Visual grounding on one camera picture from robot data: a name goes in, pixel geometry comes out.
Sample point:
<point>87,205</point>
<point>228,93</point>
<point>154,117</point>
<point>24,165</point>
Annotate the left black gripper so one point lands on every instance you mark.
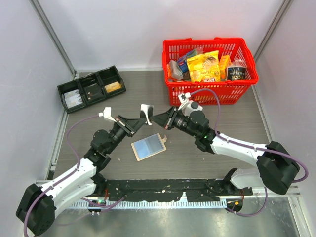
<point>130,126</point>

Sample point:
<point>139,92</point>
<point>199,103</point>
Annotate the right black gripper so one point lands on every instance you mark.
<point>167,119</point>

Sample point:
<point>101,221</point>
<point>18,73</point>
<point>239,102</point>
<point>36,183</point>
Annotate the beige card holder wallet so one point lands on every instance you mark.
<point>149,146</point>

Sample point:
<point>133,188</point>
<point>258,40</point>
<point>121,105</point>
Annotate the dark card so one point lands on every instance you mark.
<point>93,93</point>

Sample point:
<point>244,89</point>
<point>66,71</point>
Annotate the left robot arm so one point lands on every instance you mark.
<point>40,205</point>

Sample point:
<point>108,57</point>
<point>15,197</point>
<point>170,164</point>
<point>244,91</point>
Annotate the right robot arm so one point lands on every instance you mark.
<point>274,169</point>

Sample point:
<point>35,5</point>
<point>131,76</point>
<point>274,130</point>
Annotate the gold card in tray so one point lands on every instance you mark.
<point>113,87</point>

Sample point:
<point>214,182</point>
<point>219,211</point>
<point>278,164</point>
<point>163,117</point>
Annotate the white cards in tray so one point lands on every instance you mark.
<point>73,98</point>

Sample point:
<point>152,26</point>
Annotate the white bottle grey cap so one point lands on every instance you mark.
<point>195,107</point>

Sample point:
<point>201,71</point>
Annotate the grey wrapped snack pack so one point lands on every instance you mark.
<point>173,71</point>

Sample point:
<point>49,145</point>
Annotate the blue snack packet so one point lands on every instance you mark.
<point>182,61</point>

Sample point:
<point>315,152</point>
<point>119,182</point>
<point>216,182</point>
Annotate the black three-compartment tray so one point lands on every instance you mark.
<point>102,78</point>

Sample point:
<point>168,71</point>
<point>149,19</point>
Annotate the yellow chips bag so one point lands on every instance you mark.
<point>204,67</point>

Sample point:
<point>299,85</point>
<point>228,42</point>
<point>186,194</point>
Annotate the red shopping basket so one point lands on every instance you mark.
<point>206,93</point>

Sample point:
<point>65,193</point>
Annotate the orange snack box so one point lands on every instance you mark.
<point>224,63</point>

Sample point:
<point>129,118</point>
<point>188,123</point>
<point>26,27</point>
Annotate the black round can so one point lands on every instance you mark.
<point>236,73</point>

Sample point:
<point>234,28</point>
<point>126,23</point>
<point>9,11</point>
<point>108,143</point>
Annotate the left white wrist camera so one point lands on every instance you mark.
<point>107,114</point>

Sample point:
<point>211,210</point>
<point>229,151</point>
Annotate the black mounting base plate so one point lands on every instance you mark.
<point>168,190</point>

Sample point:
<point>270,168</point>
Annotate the white cable duct strip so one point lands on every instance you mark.
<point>181,204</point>

